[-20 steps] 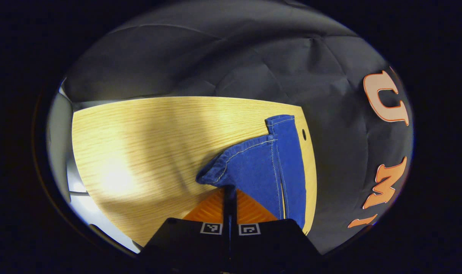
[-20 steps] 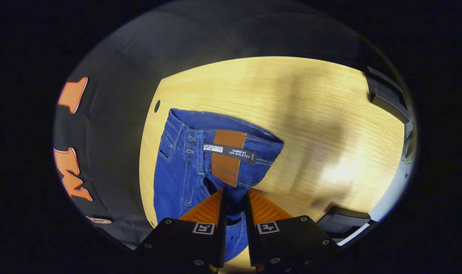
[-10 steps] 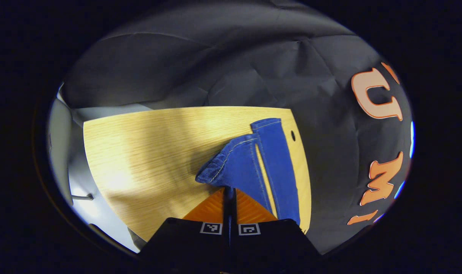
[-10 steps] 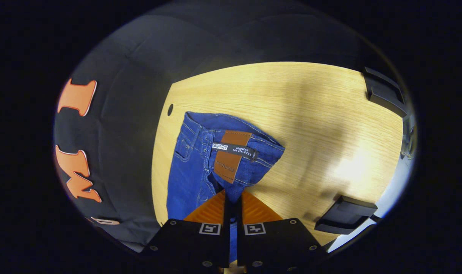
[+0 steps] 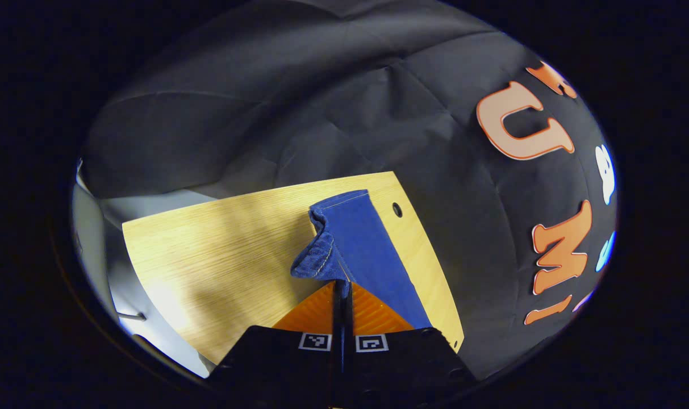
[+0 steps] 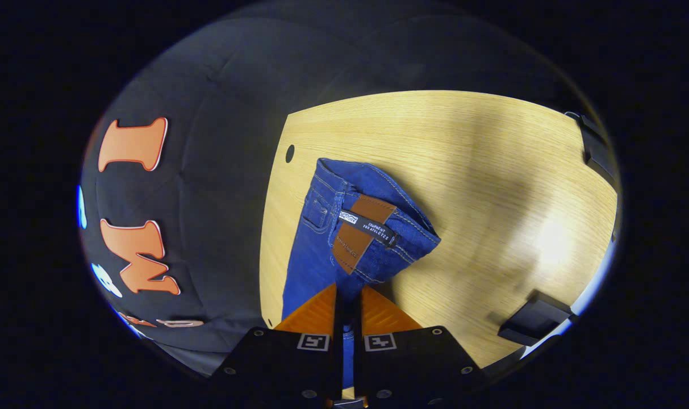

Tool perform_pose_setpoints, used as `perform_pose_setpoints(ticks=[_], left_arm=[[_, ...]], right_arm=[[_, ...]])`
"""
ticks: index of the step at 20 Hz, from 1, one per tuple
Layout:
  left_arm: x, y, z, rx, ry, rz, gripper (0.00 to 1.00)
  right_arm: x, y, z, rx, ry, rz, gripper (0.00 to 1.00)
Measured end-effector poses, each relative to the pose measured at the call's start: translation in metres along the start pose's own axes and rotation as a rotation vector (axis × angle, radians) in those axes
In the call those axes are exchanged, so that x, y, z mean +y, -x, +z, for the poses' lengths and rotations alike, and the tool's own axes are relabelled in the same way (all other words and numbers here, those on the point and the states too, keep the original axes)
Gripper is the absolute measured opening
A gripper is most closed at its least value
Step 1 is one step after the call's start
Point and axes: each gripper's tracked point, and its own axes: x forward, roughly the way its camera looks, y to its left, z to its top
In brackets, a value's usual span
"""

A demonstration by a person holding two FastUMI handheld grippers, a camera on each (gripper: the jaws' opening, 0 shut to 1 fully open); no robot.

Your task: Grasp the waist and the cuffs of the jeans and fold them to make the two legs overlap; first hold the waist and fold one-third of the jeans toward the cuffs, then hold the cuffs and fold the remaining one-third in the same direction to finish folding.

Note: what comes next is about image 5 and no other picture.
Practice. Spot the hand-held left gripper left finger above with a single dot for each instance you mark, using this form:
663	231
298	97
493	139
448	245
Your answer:
282	363

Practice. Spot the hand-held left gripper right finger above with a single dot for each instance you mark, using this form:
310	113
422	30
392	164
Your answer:
401	363

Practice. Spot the blue denim jeans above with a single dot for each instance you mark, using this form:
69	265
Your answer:
361	244

